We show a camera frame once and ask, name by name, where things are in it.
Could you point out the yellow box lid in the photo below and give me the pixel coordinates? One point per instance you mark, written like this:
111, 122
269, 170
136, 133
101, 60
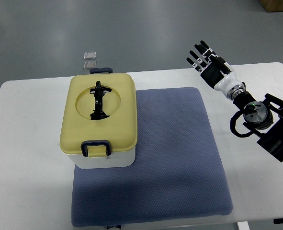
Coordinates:
100, 114

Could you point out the brown cardboard box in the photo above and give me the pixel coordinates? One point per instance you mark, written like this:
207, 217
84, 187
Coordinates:
272, 5

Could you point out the metal floor plate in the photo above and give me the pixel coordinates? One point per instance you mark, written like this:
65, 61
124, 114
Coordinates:
89, 55
88, 65

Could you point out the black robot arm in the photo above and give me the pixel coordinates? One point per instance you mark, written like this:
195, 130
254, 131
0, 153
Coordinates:
263, 119

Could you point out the blue-grey padded mat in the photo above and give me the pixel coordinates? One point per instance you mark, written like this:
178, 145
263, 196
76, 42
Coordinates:
177, 172

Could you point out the lower metal floor plate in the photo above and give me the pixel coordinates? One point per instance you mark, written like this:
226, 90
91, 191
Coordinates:
88, 65

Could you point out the white storage box base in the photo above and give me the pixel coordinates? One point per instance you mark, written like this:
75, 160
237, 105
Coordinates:
97, 158

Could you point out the upper metal floor plate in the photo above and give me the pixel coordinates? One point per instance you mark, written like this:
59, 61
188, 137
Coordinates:
89, 55

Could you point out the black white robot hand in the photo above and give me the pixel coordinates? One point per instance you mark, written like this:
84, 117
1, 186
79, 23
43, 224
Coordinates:
215, 71

